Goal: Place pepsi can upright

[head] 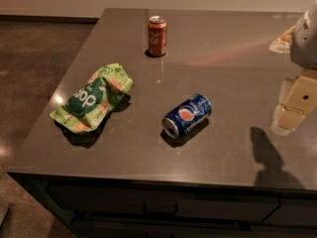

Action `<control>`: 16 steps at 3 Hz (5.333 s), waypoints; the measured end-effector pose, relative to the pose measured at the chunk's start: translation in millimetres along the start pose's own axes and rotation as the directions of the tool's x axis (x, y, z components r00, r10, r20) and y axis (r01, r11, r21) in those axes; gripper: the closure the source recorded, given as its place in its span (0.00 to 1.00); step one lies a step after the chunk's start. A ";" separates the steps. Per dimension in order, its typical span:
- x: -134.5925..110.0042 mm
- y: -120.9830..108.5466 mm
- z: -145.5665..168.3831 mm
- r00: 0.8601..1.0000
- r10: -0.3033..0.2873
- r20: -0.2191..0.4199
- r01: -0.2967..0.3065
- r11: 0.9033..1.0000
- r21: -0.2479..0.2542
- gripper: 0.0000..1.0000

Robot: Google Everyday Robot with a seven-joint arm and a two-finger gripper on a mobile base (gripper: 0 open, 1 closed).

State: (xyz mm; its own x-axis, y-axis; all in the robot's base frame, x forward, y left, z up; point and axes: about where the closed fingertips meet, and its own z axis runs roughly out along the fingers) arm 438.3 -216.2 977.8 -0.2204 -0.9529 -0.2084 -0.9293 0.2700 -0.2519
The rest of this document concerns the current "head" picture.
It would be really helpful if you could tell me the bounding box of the red coca-cola can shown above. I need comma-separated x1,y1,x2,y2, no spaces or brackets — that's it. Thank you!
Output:
148,16,167,57

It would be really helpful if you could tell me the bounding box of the blue pepsi can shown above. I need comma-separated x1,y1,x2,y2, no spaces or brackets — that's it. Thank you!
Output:
161,94,212,139

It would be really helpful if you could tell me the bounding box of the dark cabinet with drawers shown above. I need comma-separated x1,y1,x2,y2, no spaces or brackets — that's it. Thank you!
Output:
11,173,317,238

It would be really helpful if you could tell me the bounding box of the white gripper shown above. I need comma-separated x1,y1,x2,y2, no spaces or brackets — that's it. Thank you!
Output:
268,0,317,136

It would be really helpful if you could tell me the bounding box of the green crumpled chip bag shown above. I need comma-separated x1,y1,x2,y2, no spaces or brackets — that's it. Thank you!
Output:
50,63,133,135

